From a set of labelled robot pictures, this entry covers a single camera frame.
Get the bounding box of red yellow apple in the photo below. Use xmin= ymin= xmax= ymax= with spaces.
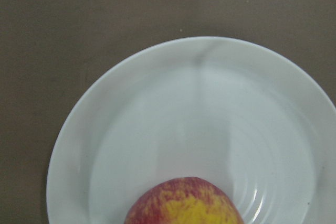
xmin=124 ymin=177 xmax=244 ymax=223

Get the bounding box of white round plate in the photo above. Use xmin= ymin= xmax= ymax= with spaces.
xmin=46 ymin=37 xmax=335 ymax=223

